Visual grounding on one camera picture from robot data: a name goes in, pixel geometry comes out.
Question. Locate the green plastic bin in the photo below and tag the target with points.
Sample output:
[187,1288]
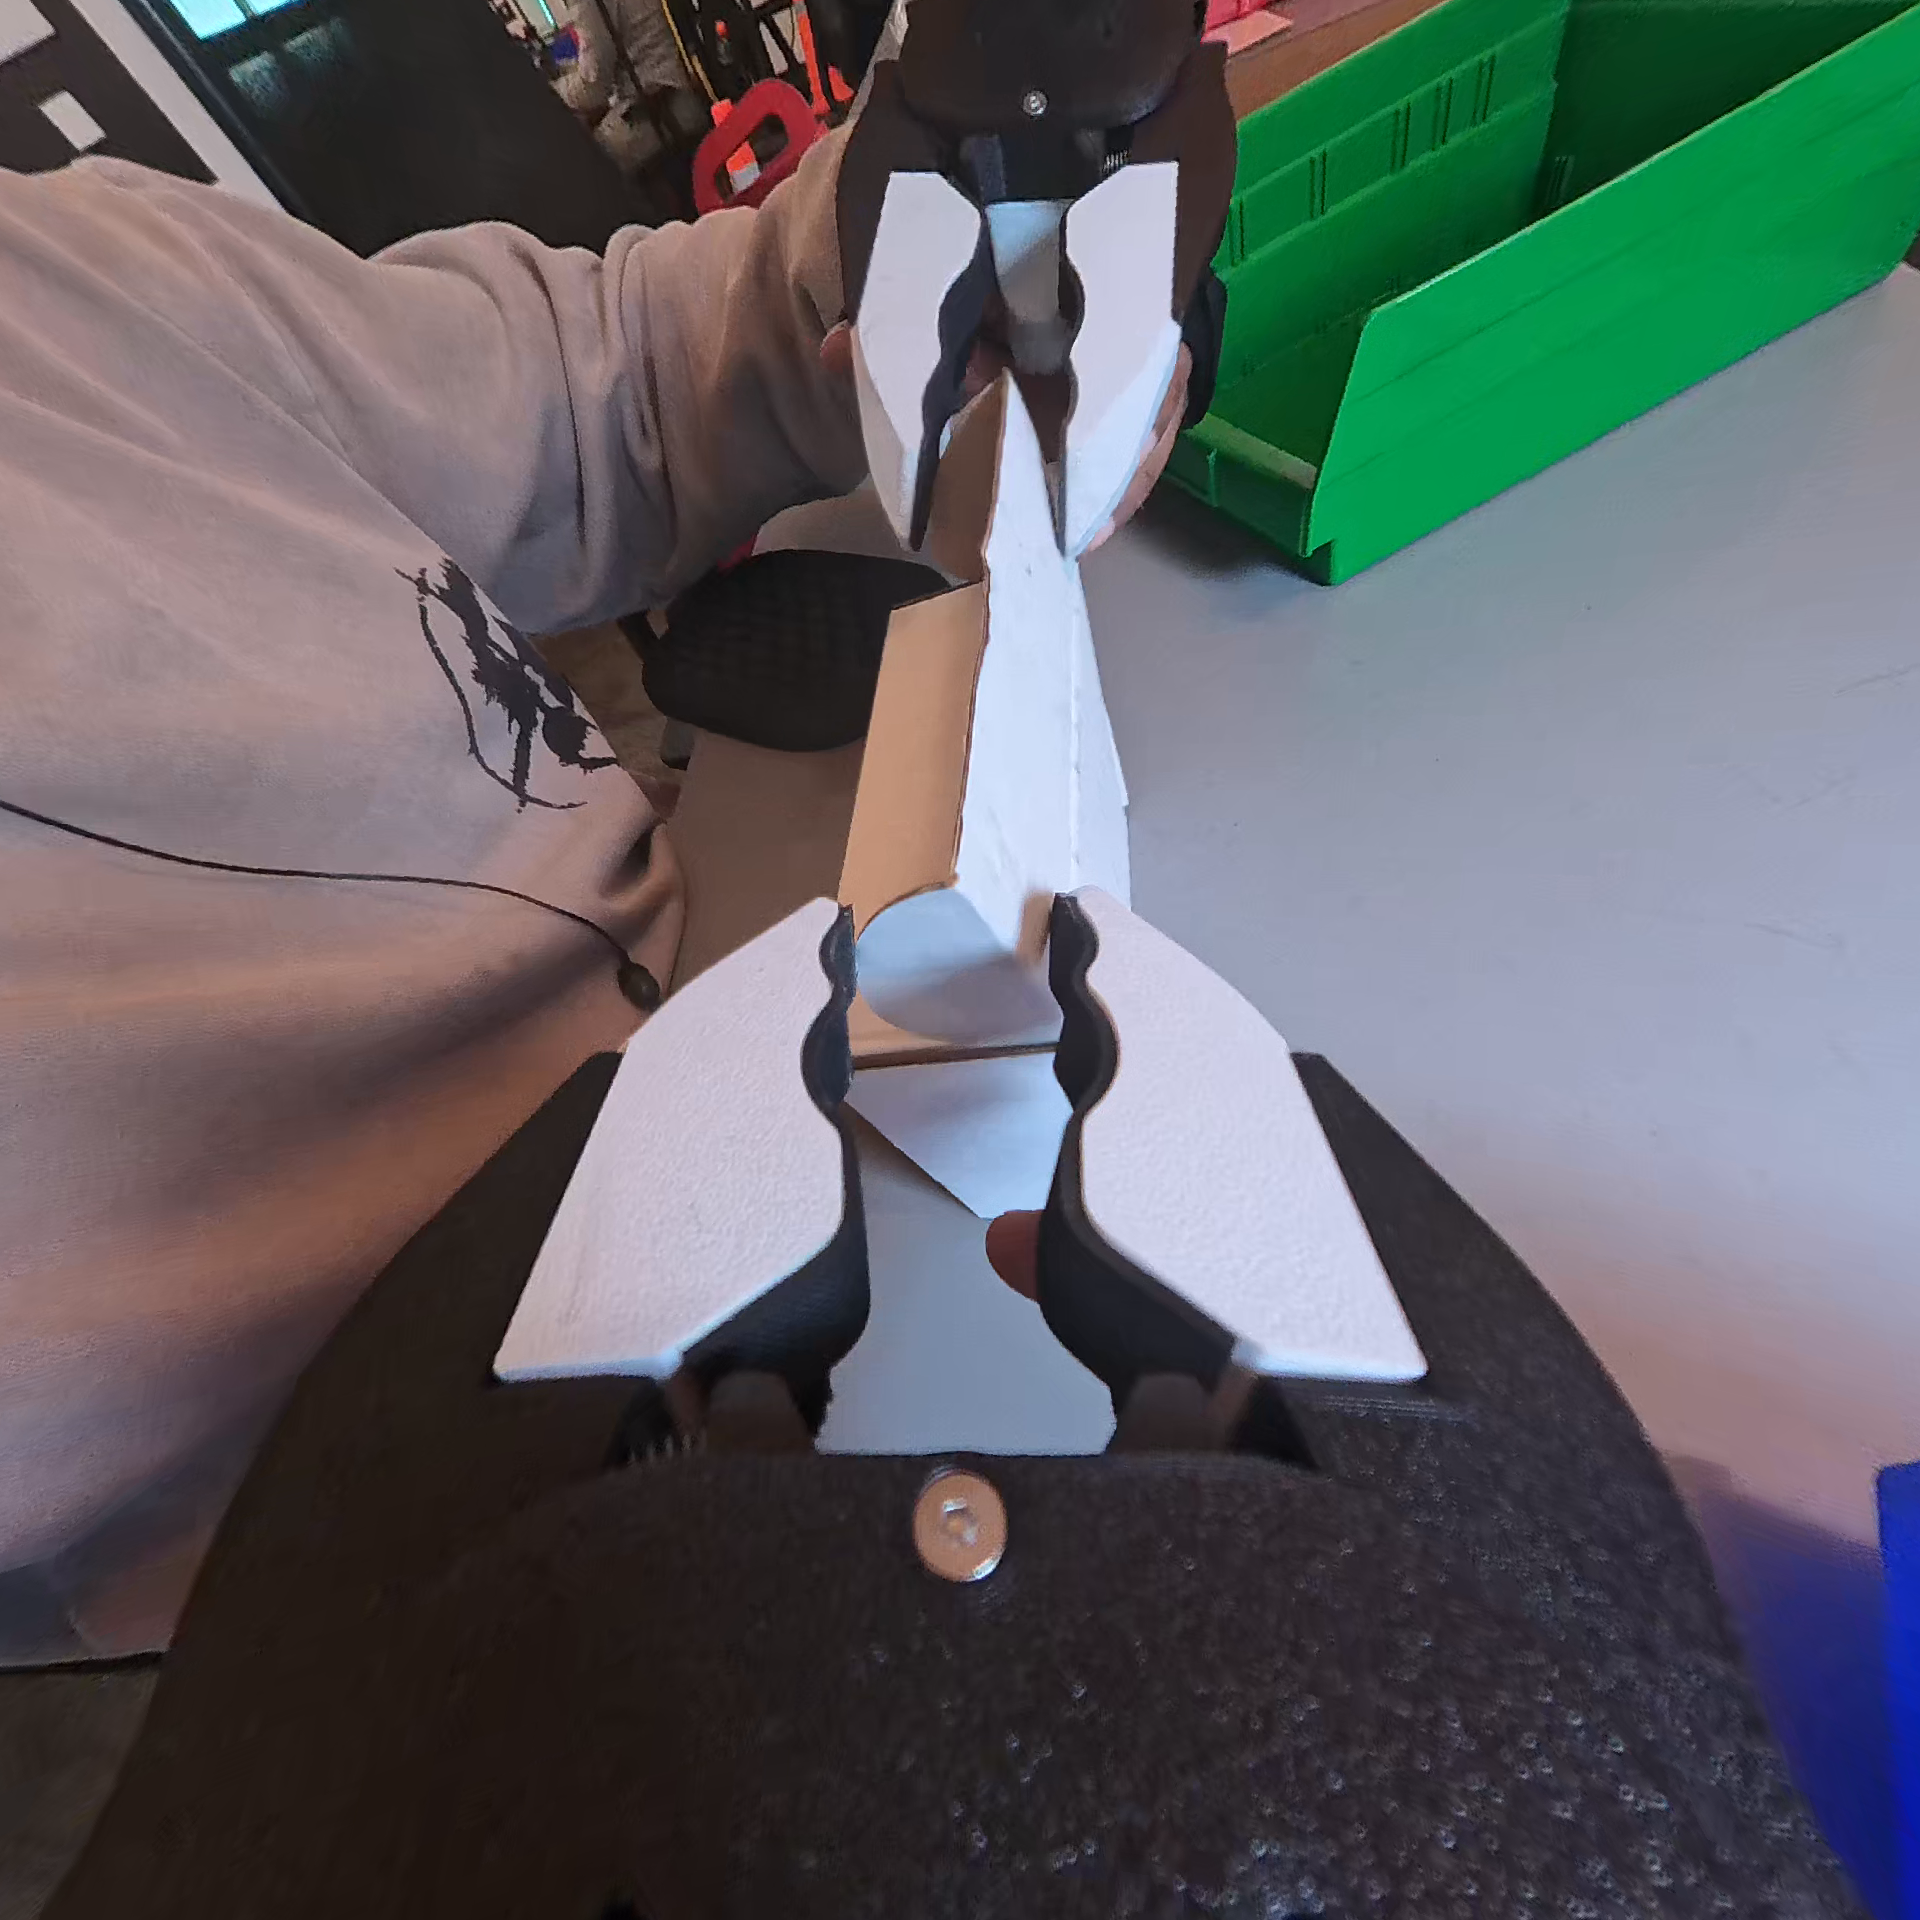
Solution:
[1575,346]

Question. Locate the person's left forearm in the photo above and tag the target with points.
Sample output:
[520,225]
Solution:
[646,388]

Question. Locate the blue plastic bin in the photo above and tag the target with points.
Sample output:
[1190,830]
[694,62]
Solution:
[1902,1651]

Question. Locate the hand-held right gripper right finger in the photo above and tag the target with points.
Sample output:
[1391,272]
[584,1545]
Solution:
[1214,1170]

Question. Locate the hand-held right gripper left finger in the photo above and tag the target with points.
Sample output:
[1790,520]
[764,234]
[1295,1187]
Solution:
[705,1170]

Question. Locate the large black white marker board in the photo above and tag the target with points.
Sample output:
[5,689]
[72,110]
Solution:
[89,76]

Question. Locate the white cardboard box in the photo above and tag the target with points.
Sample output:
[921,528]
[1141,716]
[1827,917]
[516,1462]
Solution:
[1037,720]

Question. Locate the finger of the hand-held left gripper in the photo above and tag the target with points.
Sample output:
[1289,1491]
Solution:
[902,330]
[1132,316]

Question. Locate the person's torso in sweatshirt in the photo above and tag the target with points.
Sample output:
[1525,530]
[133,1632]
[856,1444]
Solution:
[225,974]

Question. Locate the person's left hand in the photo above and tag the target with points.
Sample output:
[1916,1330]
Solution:
[1159,468]

